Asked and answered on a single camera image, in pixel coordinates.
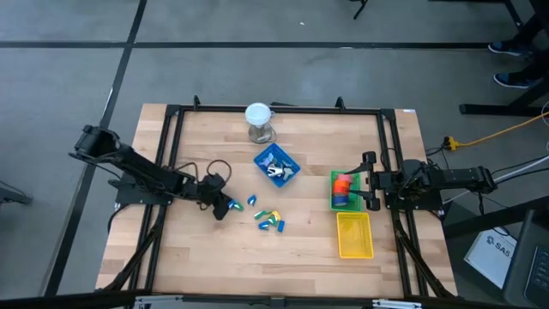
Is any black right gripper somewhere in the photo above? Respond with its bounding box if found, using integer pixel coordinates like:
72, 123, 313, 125
344, 150, 404, 211

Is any green plastic basket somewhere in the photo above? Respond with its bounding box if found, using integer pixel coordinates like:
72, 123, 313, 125
329, 169, 364, 213

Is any yellow plastic basket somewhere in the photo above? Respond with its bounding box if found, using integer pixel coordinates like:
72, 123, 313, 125
335, 211, 376, 260

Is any blue plastic basket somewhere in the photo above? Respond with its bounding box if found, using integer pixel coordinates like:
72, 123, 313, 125
252, 142, 302, 189

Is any white mushroom table lamp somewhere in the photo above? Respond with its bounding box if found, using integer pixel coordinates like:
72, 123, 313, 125
244, 101, 278, 145

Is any black diagonal desk beam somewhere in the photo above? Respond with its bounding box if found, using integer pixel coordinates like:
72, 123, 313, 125
443, 195, 549, 239

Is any black desk base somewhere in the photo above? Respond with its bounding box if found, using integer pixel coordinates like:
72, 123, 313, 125
458, 0, 549, 118

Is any person's shoe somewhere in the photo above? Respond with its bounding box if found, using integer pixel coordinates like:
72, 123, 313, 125
492, 71, 535, 90
487, 40, 533, 58

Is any grey laptop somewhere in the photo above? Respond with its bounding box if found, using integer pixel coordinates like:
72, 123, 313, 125
501, 209, 549, 308

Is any black stand foot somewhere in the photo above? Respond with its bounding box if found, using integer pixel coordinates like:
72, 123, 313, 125
0, 179, 34, 206

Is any person's leg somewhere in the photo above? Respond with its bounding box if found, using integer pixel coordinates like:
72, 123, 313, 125
512, 10, 549, 48
518, 49, 549, 82

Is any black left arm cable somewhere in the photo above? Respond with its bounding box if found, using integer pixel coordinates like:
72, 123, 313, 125
173, 159, 233, 185

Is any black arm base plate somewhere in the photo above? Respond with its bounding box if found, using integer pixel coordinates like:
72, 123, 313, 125
383, 178, 444, 212
114, 179, 176, 206

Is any white lamp cable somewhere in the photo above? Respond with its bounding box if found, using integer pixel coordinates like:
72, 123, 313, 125
262, 110, 279, 143

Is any black aluminium table frame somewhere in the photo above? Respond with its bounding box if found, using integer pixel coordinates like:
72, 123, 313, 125
96, 94, 459, 301

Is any yellow hanging power cable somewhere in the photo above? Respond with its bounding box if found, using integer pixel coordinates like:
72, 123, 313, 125
443, 110, 549, 152

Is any silver mount bracket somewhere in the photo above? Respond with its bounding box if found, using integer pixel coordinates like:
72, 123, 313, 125
371, 299, 424, 309
132, 294, 185, 309

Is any grey power cable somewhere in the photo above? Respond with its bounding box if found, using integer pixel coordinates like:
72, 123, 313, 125
441, 154, 549, 205

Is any black camera mount beam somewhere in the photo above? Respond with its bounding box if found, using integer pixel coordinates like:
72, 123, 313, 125
0, 289, 549, 309

